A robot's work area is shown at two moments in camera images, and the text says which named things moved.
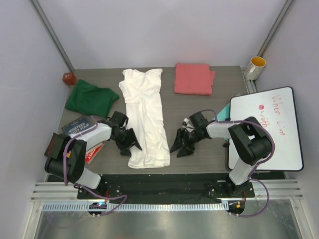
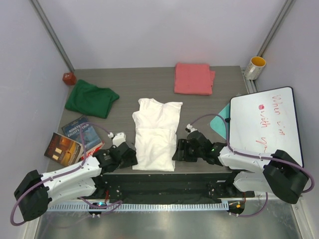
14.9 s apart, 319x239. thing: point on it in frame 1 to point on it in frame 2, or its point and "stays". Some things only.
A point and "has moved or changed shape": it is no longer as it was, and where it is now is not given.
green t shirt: x=86 y=98 stays
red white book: x=92 y=152 stays
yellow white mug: x=255 y=67 stays
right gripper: x=186 y=150 to x=183 y=144
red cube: x=69 y=78 stays
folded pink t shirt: x=194 y=79 stays
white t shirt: x=142 y=93 has moved or changed shape
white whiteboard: x=275 y=111 stays
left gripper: x=132 y=140 to x=131 y=161
